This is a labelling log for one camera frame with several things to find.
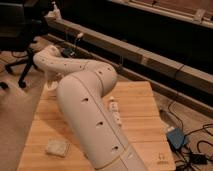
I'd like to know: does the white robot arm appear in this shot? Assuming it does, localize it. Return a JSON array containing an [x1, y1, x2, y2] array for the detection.
[[33, 45, 148, 171]]

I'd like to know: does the black office chair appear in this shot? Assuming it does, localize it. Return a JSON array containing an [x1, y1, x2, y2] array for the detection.
[[0, 0, 48, 88]]

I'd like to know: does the white tube with label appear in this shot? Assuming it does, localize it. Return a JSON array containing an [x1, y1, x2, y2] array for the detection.
[[109, 96, 122, 126]]

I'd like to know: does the small blue circuit board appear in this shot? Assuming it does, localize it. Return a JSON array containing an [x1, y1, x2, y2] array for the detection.
[[62, 49, 75, 58]]

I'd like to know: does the blue electronics box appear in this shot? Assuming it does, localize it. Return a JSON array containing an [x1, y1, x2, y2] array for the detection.
[[166, 128, 189, 150]]

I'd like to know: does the white spray bottle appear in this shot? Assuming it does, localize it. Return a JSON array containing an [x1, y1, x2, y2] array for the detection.
[[47, 1, 62, 20]]

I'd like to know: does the beige sponge pad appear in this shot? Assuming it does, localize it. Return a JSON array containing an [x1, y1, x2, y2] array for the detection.
[[45, 139, 69, 157]]

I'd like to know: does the black power adapter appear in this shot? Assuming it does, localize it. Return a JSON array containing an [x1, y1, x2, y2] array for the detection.
[[189, 154, 207, 165]]

